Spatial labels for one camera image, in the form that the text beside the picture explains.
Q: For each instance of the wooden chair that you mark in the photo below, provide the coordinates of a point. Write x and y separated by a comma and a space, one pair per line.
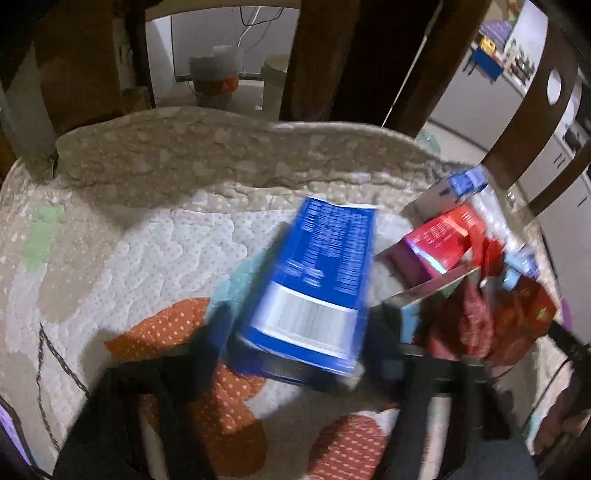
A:
373, 62

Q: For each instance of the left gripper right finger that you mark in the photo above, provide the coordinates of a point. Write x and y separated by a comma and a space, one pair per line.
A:
482, 441

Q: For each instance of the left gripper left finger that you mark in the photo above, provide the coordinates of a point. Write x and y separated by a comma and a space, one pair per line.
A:
107, 442

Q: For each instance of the dark red snack bag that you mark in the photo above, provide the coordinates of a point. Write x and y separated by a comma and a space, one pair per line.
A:
464, 325

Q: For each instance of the large blue box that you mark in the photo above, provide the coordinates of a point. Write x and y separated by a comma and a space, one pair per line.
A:
307, 316

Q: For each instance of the long red carton box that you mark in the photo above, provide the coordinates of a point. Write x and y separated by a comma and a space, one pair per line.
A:
438, 246

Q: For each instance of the person right hand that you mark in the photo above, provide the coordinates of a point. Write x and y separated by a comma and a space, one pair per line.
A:
558, 422

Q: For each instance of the grey kitchen cabinets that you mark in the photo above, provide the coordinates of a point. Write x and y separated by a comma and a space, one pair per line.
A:
513, 129

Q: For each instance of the blue carton box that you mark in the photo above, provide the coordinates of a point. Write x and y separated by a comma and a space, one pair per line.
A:
451, 192

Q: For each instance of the quilted heart pattern table cover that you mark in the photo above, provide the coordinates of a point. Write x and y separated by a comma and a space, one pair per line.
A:
148, 222

